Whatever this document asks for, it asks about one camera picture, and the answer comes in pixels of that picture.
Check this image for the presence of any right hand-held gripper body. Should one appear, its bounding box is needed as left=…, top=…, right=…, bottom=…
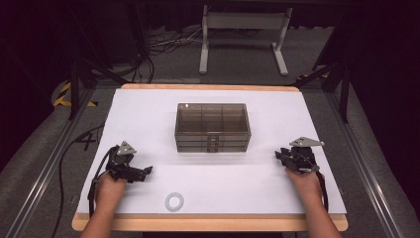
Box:
left=283, top=136, right=326, bottom=174

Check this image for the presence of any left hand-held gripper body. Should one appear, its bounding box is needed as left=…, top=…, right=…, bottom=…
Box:
left=105, top=141, right=147, bottom=183

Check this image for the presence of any translucent white bracelet ring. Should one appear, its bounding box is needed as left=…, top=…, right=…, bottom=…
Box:
left=164, top=191, right=185, bottom=212

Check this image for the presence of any smoky clear plastic drawer cabinet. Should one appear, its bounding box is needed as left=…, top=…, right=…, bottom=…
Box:
left=173, top=102, right=253, bottom=154

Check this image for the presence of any person's right hand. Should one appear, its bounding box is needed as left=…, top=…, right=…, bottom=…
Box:
left=285, top=167, right=326, bottom=207

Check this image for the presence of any person's left hand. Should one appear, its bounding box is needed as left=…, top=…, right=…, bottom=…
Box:
left=95, top=172, right=128, bottom=212

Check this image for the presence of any white table mat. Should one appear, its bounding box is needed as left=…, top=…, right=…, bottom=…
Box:
left=76, top=88, right=348, bottom=216

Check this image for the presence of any wooden table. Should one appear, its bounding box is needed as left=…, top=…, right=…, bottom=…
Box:
left=71, top=82, right=350, bottom=233

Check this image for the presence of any yellow black hazard tape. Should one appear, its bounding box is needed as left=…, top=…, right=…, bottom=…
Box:
left=52, top=81, right=99, bottom=108

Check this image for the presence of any white metal stand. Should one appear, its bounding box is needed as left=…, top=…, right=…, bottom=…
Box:
left=198, top=4, right=294, bottom=77

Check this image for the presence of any left hand-held gripper black cable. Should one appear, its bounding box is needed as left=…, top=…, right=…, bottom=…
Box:
left=87, top=146, right=119, bottom=218

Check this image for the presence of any hand-held gripper black cable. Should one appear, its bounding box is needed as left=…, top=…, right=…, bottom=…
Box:
left=87, top=146, right=119, bottom=218
left=315, top=170, right=330, bottom=213

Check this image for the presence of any right hand-held gripper black cable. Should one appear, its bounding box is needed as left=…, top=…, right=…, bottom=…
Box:
left=315, top=170, right=330, bottom=213

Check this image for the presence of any black floor cable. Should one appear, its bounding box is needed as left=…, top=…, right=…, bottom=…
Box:
left=51, top=122, right=107, bottom=238

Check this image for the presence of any aluminium floor rail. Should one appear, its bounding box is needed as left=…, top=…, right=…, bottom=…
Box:
left=325, top=91, right=406, bottom=238
left=3, top=88, right=96, bottom=238

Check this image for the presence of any black metal frame stand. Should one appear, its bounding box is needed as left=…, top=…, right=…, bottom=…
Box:
left=292, top=59, right=352, bottom=124
left=67, top=3, right=131, bottom=121

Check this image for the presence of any bundle of floor cables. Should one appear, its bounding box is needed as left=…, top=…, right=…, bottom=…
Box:
left=145, top=27, right=204, bottom=57

